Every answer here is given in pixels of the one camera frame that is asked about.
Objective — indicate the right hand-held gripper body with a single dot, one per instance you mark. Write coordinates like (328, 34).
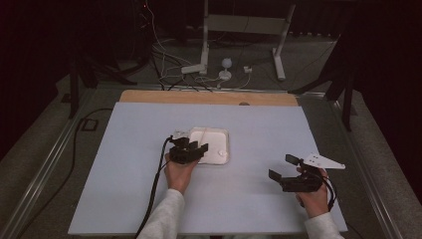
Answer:
(305, 184)

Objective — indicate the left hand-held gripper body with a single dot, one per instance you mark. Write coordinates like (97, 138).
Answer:
(181, 153)

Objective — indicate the white rectangular tray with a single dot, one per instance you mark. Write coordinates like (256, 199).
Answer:
(214, 142)

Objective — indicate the person's right hand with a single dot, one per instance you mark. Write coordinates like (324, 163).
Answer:
(313, 202)

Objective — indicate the person's left hand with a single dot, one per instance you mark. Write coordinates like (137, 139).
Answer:
(179, 176)

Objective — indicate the light blue table mat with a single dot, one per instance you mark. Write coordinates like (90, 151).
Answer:
(232, 199)

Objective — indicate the white power strip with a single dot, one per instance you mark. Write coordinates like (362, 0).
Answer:
(193, 68)

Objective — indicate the small white round device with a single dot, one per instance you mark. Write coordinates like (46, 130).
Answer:
(226, 68)

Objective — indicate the black tripod stand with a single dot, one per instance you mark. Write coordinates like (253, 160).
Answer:
(93, 73)
(338, 83)

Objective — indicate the white plug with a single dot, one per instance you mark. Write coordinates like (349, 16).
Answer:
(247, 69)

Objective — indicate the white metal stand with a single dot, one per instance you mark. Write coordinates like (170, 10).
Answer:
(245, 24)

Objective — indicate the aluminium frame rail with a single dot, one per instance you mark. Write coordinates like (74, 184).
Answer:
(46, 166)
(368, 172)

